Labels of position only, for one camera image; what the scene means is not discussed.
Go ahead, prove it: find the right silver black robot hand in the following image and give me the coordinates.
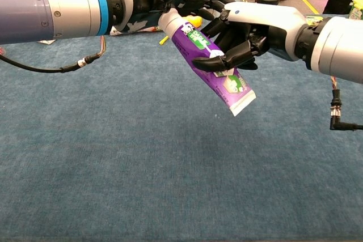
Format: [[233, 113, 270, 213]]
[[192, 1, 310, 73]]

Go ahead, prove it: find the purple toothpaste tube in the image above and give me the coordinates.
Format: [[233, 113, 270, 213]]
[[157, 8, 258, 117]]

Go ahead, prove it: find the white bottle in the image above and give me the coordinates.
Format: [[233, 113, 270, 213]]
[[109, 20, 165, 37]]

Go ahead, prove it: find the yellow razor blister pack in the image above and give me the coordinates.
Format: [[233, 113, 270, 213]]
[[305, 14, 326, 26]]

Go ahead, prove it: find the yellow tape measure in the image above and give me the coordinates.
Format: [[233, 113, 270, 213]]
[[159, 15, 203, 46]]

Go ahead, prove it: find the green box yellow lid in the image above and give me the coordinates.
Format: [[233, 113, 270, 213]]
[[348, 0, 363, 20]]

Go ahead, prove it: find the blue felt table mat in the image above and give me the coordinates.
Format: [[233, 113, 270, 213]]
[[0, 14, 363, 242]]

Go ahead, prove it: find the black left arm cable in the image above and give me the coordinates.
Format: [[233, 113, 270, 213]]
[[0, 35, 108, 73]]

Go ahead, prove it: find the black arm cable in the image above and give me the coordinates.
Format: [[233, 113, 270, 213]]
[[328, 75, 363, 131], [0, 35, 108, 73]]

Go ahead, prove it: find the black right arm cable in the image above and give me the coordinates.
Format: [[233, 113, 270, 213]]
[[328, 75, 363, 131]]

